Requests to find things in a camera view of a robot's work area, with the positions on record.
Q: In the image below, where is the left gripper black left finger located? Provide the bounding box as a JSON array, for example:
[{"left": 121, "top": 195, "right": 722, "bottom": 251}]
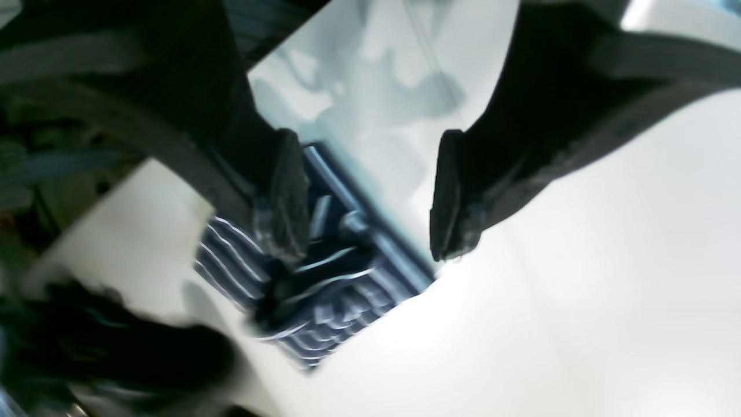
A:
[{"left": 2, "top": 1, "right": 310, "bottom": 263}]

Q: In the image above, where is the navy white-striped T-shirt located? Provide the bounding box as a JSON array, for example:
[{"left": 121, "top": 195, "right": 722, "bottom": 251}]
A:
[{"left": 194, "top": 143, "right": 436, "bottom": 370}]

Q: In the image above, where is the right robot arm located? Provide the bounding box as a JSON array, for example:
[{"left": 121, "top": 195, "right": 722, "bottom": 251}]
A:
[{"left": 2, "top": 281, "right": 239, "bottom": 414}]

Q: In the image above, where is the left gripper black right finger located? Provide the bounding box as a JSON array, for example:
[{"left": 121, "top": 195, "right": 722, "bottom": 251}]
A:
[{"left": 429, "top": 1, "right": 740, "bottom": 261}]

